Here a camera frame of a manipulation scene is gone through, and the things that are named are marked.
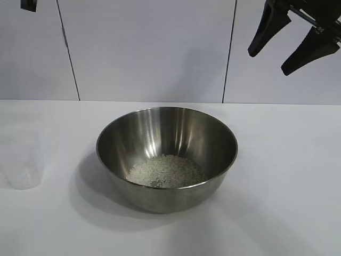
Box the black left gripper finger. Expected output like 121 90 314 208
20 0 37 12

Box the stainless steel mixing bowl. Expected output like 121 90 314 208
96 106 239 214

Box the white uncooked rice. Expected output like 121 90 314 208
126 155 210 188

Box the clear plastic measuring cup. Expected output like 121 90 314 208
0 149 44 190

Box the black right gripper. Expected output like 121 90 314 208
248 0 341 76

